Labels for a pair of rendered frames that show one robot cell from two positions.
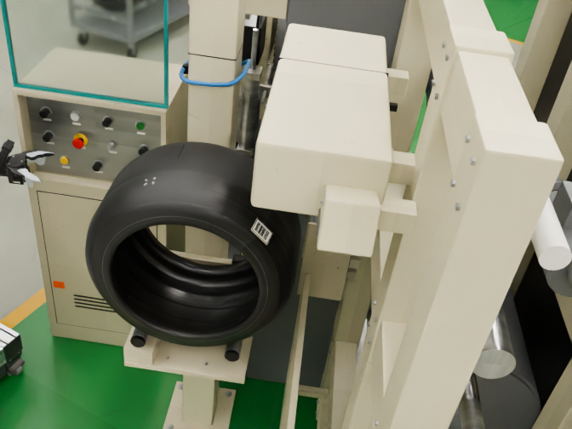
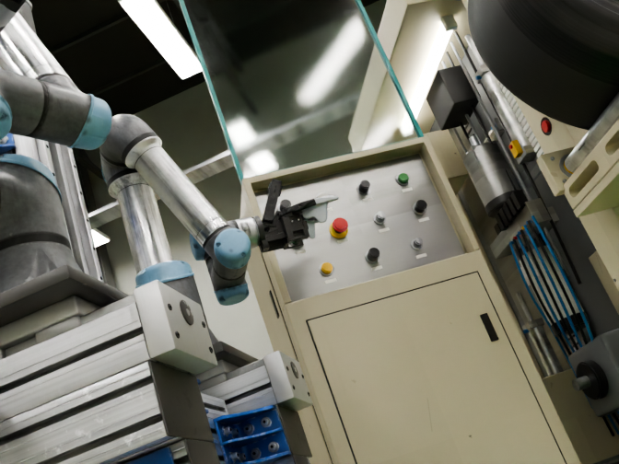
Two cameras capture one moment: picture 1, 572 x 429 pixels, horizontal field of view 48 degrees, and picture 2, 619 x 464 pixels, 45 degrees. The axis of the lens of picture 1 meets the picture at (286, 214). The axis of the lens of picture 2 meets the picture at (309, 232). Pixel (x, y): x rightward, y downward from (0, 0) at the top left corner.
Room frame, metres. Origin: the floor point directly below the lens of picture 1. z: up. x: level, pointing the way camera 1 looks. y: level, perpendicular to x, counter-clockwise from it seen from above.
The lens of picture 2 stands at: (0.28, 1.38, 0.32)
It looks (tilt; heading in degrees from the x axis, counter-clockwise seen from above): 23 degrees up; 344
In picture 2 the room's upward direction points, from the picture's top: 20 degrees counter-clockwise
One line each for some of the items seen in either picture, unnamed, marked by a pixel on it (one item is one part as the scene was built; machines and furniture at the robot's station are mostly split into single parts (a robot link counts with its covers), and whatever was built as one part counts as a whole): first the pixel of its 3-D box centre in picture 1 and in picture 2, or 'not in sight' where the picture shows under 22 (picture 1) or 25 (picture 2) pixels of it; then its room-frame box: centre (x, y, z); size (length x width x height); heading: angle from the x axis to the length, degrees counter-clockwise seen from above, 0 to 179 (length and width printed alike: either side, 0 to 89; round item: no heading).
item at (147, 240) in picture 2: not in sight; (146, 236); (1.83, 1.30, 1.09); 0.15 x 0.12 x 0.55; 2
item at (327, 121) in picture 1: (326, 110); not in sight; (1.30, -0.06, 1.71); 0.61 x 0.25 x 0.15; 179
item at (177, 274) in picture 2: not in sight; (169, 295); (1.71, 1.29, 0.88); 0.13 x 0.12 x 0.14; 2
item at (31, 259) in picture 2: not in sight; (33, 284); (1.24, 1.49, 0.77); 0.15 x 0.15 x 0.10
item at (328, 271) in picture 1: (327, 244); not in sight; (1.64, -0.15, 1.05); 0.20 x 0.15 x 0.30; 179
